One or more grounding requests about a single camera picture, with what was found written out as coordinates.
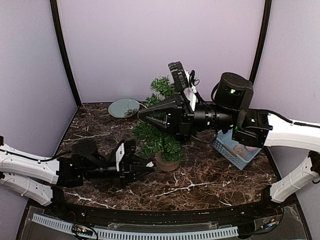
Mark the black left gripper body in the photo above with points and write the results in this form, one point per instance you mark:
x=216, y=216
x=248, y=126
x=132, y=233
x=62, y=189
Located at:
x=124, y=172

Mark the black corner post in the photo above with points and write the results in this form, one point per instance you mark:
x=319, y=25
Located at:
x=261, y=40
x=63, y=51

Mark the pink pompom ornament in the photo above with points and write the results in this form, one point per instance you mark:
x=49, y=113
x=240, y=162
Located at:
x=251, y=149

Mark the right black corner post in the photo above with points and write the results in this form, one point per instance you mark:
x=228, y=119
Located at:
x=261, y=40

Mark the small green christmas tree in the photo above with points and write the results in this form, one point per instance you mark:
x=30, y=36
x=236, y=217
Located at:
x=168, y=151

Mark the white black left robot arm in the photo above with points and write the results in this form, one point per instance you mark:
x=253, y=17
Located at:
x=41, y=178

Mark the brown gingerbread ornament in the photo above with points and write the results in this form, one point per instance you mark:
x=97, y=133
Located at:
x=240, y=151

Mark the white slotted cable duct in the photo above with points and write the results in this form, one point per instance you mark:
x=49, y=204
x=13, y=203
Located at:
x=121, y=231

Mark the white light battery box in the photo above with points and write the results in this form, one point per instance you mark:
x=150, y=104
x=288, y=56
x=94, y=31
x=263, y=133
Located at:
x=150, y=164

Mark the left black corner post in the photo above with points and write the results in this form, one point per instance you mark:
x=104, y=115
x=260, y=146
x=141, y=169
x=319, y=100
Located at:
x=63, y=51

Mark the black front rail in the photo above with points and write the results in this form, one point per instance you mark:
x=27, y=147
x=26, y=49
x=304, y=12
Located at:
x=101, y=216

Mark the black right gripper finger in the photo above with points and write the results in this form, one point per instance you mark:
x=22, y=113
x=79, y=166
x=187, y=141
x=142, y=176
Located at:
x=171, y=105
x=165, y=122

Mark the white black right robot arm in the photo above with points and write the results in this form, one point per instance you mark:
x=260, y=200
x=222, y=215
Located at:
x=259, y=128

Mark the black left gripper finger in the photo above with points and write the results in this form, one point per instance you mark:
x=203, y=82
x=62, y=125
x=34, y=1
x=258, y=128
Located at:
x=136, y=175
x=140, y=166

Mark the light blue ceramic plate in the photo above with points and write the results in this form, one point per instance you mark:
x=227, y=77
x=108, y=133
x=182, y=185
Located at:
x=123, y=108

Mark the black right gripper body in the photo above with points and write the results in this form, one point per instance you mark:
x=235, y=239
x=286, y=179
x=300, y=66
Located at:
x=185, y=116

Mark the light blue plastic basket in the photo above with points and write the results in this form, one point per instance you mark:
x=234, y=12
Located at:
x=225, y=145

